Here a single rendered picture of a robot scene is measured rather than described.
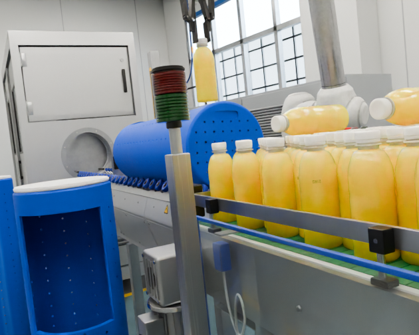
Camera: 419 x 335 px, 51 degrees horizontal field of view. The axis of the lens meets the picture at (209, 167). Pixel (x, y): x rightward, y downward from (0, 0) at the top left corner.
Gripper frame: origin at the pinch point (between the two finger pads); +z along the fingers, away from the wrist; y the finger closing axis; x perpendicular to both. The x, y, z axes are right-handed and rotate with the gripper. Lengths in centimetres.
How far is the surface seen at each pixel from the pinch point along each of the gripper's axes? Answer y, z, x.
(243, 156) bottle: 15, 41, 44
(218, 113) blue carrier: 2.6, 28.1, 10.8
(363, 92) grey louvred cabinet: -162, 15, -85
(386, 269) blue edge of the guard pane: 28, 53, 95
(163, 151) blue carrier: 14.8, 37.9, -8.7
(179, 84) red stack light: 36, 25, 59
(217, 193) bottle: 17, 50, 31
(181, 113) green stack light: 36, 31, 59
